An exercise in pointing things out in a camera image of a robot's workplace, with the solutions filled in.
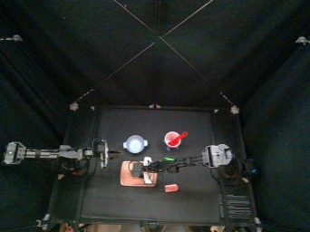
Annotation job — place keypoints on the brown wooden cutting board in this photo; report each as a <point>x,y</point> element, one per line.
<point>129,176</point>

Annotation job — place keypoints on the grey frame corner bracket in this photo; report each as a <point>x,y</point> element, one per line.
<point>74,106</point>
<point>234,109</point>

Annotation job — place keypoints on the green toy pea pod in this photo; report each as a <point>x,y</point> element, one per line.
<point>169,159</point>

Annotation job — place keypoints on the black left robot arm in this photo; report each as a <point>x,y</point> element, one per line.
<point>45,153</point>

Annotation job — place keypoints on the grey frame middle bracket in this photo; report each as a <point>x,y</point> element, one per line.
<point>154,106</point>

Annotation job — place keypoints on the small red block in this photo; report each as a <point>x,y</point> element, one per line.
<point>172,188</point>

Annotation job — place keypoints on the red toy cup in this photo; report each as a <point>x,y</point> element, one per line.
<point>172,140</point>

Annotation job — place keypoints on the grey frame clamp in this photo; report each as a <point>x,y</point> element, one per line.
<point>15,38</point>
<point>302,40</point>

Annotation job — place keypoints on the red toy spoon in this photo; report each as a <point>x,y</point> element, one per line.
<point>178,138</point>

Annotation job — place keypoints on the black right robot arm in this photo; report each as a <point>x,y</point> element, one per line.
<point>216,155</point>

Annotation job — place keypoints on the white text label sticker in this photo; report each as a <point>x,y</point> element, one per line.
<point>238,206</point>

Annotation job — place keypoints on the pale blue toy pot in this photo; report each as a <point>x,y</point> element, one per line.
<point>135,144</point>

